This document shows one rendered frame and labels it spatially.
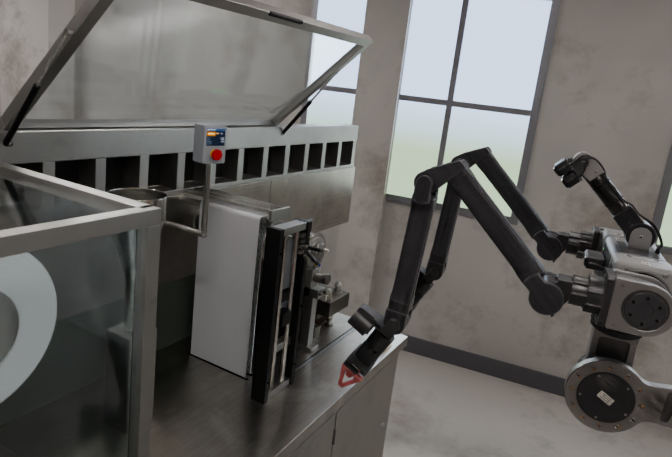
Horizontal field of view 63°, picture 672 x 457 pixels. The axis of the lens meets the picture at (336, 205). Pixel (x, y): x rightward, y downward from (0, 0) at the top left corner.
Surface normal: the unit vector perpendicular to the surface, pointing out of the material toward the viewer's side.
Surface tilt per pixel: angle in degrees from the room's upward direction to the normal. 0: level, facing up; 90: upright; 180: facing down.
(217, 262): 90
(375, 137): 90
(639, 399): 90
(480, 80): 90
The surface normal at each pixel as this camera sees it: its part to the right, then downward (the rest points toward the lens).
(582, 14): -0.37, 0.16
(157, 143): 0.86, 0.21
